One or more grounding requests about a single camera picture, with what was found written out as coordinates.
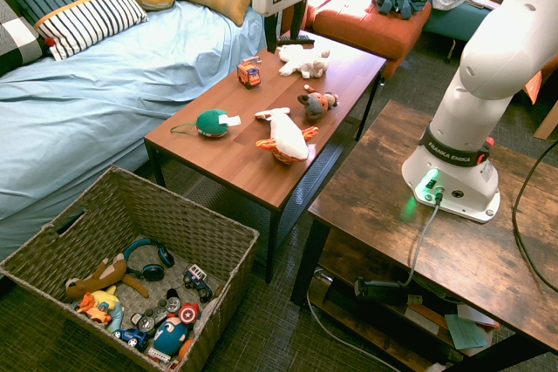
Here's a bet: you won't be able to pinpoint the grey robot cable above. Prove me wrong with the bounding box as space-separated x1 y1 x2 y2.
399 186 446 289

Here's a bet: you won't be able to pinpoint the white orange plush whale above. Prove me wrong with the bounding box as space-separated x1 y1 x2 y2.
254 106 321 166

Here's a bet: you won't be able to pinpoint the blue toy car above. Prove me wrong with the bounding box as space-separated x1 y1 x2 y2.
112 327 150 353

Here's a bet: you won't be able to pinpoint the teal bench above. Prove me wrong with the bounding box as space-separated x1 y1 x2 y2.
421 0 518 64

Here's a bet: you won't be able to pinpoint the rustic brown wooden table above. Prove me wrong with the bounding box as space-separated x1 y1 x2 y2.
290 99 558 372

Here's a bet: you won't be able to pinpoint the orange toy buggy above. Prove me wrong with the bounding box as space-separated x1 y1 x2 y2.
74 292 112 326

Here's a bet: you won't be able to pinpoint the black cable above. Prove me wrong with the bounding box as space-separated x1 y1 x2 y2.
511 139 558 294

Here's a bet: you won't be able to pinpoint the green notebook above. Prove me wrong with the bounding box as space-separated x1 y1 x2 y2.
443 313 489 351

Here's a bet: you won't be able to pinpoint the green plush ball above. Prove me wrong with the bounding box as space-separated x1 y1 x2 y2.
169 108 242 139

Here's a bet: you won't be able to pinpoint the black remote control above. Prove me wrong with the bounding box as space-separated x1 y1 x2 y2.
276 33 316 47

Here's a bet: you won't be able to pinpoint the orange sofa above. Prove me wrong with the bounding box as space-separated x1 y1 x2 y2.
281 0 433 80

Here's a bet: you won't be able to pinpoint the black game controller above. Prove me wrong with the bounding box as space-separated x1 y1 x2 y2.
130 287 183 335

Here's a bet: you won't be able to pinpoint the yellow blue plush toy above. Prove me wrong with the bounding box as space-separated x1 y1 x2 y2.
80 285 126 333

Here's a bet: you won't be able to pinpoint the orange ball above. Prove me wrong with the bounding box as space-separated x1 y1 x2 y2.
177 336 195 361

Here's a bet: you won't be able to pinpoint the brown plush dog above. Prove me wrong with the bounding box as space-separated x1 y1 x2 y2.
65 253 151 301

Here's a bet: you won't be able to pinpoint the Captain America plush figure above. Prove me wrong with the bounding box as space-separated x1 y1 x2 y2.
152 301 202 356

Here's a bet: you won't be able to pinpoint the white navy striped pillow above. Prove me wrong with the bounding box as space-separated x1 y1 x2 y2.
34 0 150 63

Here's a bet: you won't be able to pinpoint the blue black headphones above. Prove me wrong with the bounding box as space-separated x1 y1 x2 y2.
122 237 176 283

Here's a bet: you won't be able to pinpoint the orange toy car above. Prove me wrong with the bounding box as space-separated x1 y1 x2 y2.
236 55 263 91

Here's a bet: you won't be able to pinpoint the white floor cable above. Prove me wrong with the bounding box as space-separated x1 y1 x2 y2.
304 287 405 372

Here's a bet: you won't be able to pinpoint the black power box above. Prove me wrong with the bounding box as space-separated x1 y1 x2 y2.
353 276 412 308

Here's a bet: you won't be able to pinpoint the bed with light blue sheet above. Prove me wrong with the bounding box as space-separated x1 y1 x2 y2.
0 0 268 262

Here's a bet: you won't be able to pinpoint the reddish wooden coffee table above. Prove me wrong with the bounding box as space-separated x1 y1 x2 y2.
144 29 389 284

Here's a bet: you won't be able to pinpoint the black white checked pillow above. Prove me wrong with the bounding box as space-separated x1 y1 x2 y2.
0 0 52 78

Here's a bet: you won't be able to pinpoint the red white fire truck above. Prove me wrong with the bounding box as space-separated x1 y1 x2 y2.
145 347 182 372

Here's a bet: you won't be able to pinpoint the grey wicker basket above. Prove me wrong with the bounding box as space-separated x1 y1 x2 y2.
0 165 261 372

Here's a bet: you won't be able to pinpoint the brown grey plush fox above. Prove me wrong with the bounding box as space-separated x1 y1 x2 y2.
296 83 341 124

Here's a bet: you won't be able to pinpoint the white plush animal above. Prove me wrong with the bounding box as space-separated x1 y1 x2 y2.
277 44 332 79

